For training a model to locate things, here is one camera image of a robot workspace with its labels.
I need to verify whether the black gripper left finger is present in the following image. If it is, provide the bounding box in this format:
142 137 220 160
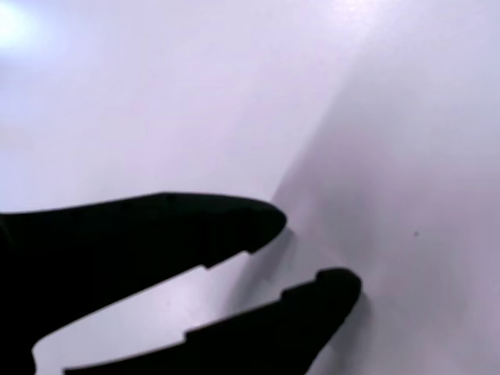
0 191 288 375

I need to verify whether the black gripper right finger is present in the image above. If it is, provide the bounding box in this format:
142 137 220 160
62 266 363 375

